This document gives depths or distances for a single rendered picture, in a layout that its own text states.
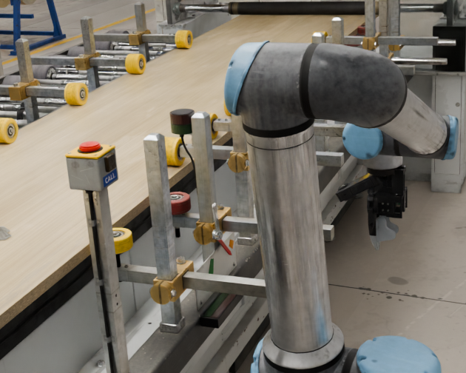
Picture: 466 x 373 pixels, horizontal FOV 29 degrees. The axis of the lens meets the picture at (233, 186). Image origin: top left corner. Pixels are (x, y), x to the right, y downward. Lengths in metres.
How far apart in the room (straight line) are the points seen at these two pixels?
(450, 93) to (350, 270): 1.16
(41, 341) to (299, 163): 0.82
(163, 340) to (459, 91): 2.86
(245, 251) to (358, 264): 1.58
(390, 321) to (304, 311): 1.99
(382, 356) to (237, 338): 1.53
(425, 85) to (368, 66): 3.42
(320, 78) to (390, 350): 0.56
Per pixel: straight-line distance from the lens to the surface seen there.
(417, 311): 3.65
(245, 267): 2.44
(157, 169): 1.96
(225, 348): 3.11
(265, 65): 1.39
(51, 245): 2.15
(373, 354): 1.67
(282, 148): 1.43
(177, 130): 2.19
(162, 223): 2.01
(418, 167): 4.94
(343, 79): 1.36
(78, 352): 2.18
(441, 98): 4.68
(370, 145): 1.92
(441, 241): 4.25
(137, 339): 2.28
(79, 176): 1.72
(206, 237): 2.24
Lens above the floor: 1.73
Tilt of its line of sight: 20 degrees down
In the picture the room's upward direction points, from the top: 4 degrees counter-clockwise
